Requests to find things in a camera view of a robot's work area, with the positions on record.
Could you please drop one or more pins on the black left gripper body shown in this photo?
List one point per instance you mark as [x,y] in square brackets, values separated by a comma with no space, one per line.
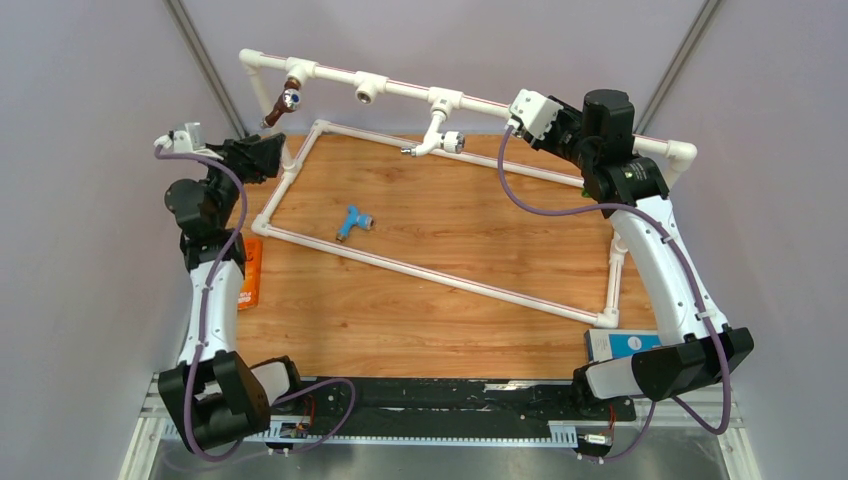
[252,172]

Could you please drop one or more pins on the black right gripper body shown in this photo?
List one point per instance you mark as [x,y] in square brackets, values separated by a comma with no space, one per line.
[562,138]

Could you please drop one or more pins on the brown water faucet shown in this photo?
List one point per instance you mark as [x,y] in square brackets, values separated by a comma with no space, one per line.
[287,102]

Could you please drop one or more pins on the white PVC pipe frame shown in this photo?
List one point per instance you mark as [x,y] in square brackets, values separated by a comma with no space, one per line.
[268,74]

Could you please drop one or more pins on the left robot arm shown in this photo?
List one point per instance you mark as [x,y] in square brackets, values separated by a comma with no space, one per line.
[213,397]

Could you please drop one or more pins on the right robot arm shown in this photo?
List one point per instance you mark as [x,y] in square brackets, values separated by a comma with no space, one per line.
[698,347]

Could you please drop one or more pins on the white water faucet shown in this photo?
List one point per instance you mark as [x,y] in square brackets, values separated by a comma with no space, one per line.
[449,141]

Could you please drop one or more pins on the blue water faucet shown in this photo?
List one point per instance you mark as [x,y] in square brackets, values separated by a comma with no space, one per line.
[354,218]

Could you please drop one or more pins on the orange razor package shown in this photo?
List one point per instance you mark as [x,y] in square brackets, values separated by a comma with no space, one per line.
[250,291]

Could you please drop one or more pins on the blue white box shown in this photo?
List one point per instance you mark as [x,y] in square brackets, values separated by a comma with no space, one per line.
[609,344]

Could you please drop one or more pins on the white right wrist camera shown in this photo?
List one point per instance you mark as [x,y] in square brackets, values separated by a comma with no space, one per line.
[532,114]

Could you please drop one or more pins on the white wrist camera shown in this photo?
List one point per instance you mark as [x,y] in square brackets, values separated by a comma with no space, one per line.
[532,114]
[186,139]

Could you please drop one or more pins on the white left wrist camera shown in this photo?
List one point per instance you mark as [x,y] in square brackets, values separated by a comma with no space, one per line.
[186,139]

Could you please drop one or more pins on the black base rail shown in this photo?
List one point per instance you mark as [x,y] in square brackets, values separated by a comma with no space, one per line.
[449,408]

